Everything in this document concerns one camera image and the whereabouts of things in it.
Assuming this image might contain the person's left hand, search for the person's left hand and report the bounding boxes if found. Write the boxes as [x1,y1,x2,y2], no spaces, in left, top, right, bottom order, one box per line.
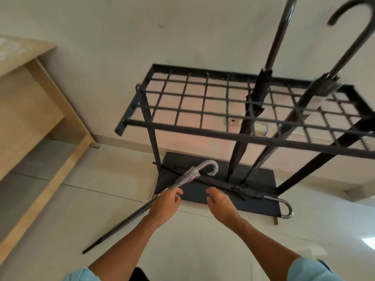
[148,187,184,227]

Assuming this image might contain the person's right hand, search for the person's right hand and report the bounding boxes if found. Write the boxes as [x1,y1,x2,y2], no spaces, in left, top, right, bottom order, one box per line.
[205,187,243,226]

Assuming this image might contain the person's right forearm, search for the person's right forearm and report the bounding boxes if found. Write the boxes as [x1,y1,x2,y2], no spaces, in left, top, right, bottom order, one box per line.
[223,217,303,274]

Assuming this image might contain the person's left forearm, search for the person's left forearm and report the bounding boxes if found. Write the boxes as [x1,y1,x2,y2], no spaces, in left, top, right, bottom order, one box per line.
[88,215,165,281]

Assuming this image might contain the black metal umbrella rack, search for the black metal umbrella rack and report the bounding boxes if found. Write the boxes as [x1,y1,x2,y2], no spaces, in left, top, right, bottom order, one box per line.
[114,64,375,226]

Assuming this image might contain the black trousers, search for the black trousers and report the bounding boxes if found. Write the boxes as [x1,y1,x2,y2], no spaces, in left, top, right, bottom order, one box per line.
[128,267,150,281]

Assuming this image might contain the light blue left sleeve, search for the light blue left sleeve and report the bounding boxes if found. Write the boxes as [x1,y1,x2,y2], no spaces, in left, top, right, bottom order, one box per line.
[62,267,102,281]

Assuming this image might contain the light blue sleeve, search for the light blue sleeve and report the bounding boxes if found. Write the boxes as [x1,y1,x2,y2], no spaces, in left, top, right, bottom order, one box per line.
[62,267,102,281]
[287,256,347,281]

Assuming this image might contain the light blue right sleeve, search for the light blue right sleeve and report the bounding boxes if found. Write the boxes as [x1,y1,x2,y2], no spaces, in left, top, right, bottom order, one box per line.
[287,256,347,281]

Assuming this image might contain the light wooden desk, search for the light wooden desk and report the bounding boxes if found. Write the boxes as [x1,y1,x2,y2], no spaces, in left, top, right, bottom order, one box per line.
[0,36,100,255]

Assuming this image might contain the black umbrella with silver crook handle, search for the black umbrella with silver crook handle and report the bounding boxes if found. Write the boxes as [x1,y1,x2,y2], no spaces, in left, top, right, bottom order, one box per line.
[160,167,294,219]

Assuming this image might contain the black umbrella with plastic-wrapped handle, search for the black umbrella with plastic-wrapped handle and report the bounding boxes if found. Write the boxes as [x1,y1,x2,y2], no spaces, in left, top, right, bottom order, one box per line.
[83,160,220,255]

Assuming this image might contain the white wall outlet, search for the white wall outlet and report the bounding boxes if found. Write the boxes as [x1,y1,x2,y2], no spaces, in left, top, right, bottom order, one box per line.
[253,121,269,137]

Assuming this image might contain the black umbrella with straight handle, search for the black umbrella with straight handle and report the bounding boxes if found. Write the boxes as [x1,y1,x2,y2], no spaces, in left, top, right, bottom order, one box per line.
[227,0,299,183]

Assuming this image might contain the black umbrella with dark crook handle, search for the black umbrella with dark crook handle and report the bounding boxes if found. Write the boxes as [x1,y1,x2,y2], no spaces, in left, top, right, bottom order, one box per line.
[241,0,375,185]

